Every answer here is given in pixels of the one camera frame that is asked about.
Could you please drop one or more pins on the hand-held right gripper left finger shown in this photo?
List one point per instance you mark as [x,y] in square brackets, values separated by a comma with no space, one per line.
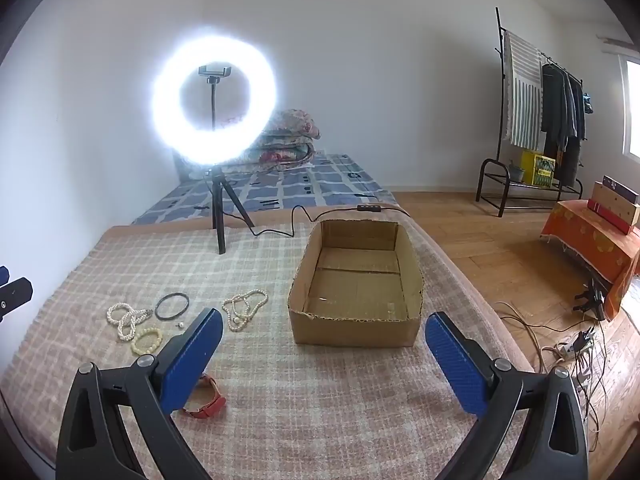
[195,360]

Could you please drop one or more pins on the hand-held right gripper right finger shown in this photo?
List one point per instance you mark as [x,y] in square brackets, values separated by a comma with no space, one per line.
[452,360]

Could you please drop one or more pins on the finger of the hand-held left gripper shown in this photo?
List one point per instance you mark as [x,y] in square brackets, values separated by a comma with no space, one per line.
[15,292]
[3,275]

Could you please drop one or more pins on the red wrist watch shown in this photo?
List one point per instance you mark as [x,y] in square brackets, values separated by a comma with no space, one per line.
[207,405]

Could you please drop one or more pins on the black bangle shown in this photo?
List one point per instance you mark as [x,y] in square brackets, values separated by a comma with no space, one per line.
[155,307]

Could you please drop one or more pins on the cardboard box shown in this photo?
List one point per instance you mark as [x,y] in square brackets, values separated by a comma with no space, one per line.
[350,330]

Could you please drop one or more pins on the beige plaid blanket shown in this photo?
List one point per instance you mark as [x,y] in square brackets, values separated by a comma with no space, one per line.
[300,410]

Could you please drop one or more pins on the white power strip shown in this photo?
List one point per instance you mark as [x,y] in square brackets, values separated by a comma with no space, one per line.
[570,347]

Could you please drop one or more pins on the black tripod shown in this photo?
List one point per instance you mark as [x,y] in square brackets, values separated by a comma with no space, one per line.
[220,210]

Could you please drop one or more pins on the black floor clamp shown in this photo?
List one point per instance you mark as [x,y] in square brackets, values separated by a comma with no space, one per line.
[592,300]

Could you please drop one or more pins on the orange table cloth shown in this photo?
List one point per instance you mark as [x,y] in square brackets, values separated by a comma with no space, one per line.
[590,240]

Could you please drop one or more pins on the yellow crate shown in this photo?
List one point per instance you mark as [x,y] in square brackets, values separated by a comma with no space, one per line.
[537,167]

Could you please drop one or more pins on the red flat carton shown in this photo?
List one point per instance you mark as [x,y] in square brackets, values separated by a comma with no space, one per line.
[607,215]

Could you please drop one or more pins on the tan cardboard carton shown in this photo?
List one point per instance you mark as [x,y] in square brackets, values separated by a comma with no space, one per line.
[612,205]

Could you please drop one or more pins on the dark purple carton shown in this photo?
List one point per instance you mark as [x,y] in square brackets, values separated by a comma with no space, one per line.
[620,187]

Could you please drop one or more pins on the black metal clothes rack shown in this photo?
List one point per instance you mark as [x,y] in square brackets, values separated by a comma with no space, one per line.
[500,110]

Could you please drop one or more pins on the dark hanging clothes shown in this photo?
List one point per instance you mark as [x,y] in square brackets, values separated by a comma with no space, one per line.
[560,110]

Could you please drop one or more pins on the striped towel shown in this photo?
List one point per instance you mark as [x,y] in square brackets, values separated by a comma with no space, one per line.
[522,95]

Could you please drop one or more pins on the small blue hanging object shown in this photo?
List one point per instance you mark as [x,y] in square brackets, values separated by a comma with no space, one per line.
[587,102]

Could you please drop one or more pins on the window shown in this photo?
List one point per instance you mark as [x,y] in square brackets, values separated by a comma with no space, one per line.
[631,110]

